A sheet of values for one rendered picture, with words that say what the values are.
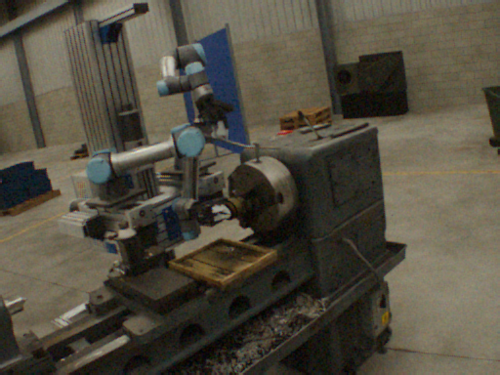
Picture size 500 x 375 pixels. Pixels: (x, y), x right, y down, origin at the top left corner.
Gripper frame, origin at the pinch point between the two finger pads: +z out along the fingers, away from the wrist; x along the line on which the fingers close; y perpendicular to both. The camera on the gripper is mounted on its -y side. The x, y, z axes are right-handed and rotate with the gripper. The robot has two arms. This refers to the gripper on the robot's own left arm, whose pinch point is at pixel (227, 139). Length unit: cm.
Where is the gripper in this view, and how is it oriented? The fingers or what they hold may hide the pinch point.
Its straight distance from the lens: 193.2
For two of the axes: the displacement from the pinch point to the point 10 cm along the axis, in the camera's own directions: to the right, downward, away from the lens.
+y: -7.0, 3.2, -6.4
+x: 6.1, -2.0, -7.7
